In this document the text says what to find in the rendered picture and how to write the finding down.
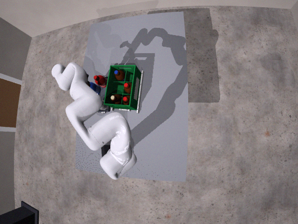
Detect green crate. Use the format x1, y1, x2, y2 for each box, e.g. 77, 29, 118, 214
104, 65, 141, 110

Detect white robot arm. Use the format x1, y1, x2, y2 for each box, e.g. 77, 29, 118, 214
52, 62, 137, 180

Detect brown bottle with blue cap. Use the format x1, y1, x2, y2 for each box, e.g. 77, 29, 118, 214
114, 70, 125, 82

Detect blue bottle with light blue label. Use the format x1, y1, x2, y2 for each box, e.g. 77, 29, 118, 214
88, 82, 101, 94

